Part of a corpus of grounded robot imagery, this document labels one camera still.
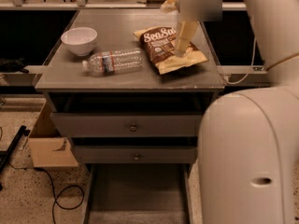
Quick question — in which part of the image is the white hanging cable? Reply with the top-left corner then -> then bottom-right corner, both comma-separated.
222,35 -> 258,86

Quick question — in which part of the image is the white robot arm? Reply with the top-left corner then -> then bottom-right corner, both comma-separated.
198,0 -> 299,224

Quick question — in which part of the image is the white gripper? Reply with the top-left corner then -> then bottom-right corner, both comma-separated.
160,0 -> 222,57

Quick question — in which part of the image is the grey top drawer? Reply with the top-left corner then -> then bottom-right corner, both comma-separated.
50,113 -> 201,138

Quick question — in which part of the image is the grey drawer cabinet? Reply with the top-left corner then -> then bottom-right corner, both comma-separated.
35,8 -> 225,173

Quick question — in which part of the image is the black floor cable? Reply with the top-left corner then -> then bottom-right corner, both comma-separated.
7,159 -> 86,224

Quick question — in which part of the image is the grey open bottom drawer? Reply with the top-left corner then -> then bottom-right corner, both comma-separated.
80,163 -> 202,224

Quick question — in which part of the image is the clear plastic water bottle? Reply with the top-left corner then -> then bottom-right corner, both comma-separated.
82,48 -> 142,75

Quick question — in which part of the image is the cardboard box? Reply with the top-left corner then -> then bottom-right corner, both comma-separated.
28,104 -> 78,168

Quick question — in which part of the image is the black metal stand leg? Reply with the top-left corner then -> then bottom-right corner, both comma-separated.
0,124 -> 32,192

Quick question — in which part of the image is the grey middle drawer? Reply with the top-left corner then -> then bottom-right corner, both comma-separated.
73,146 -> 197,163

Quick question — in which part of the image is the grey horizontal rail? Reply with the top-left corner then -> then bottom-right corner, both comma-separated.
218,65 -> 269,87

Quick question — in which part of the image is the sea salt chip bag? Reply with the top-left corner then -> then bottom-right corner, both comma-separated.
134,26 -> 207,75

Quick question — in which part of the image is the black object on rail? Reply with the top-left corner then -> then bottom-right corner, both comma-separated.
0,58 -> 29,74

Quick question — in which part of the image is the white ceramic bowl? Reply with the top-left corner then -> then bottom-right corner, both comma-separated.
61,27 -> 97,56

